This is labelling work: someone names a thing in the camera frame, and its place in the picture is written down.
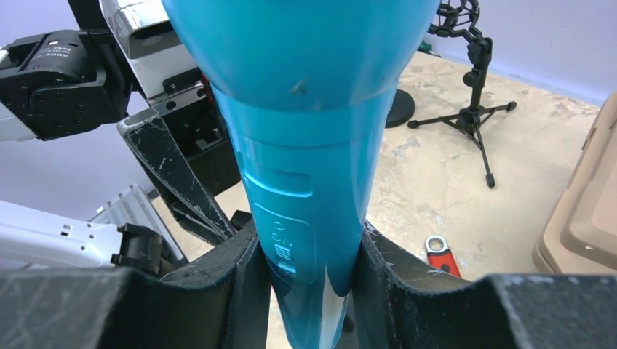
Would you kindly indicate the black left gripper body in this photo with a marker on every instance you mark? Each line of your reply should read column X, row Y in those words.
column 188, row 107

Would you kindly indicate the red handled adjustable wrench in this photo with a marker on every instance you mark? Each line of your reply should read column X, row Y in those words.
column 440, row 256

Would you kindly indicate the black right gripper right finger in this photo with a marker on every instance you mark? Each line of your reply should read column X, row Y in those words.
column 402, row 302

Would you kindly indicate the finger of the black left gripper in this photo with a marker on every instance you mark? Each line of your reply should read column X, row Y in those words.
column 186, row 176

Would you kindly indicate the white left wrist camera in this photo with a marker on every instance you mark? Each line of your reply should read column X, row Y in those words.
column 153, row 50

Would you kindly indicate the black tripod shock mount stand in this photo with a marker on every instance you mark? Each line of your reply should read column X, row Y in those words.
column 459, row 20

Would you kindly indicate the tan plastic tool case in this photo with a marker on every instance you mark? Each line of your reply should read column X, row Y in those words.
column 580, row 234

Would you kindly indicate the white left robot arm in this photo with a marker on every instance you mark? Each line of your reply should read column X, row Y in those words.
column 123, row 65

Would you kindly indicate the black round base mic stand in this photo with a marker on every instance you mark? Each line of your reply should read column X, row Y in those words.
column 402, row 109

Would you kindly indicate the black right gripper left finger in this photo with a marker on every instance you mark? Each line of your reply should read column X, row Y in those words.
column 220, row 300

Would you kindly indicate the green handled screwdriver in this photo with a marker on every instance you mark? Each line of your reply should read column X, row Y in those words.
column 425, row 47

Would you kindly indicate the aluminium table frame rails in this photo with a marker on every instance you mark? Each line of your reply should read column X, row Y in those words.
column 133, row 205

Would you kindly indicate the blue foam covered microphone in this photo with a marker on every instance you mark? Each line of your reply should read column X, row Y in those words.
column 305, row 88

